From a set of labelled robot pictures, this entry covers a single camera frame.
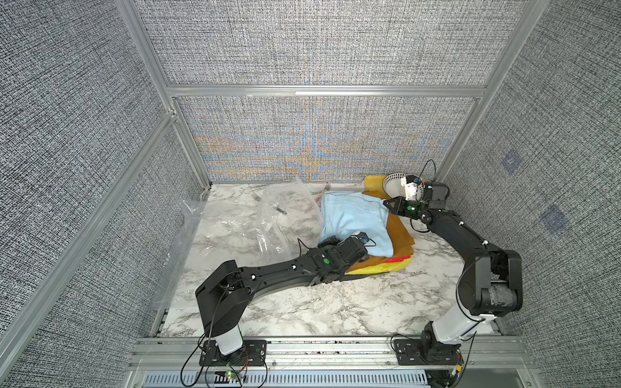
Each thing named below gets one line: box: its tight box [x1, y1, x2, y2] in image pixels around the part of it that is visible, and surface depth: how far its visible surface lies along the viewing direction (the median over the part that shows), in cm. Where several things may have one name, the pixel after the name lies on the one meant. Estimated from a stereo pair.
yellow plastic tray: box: [362, 174, 391, 200], surface depth 123 cm
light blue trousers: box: [320, 190, 394, 258], surface depth 87 cm
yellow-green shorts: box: [344, 255, 414, 275], surface depth 84 cm
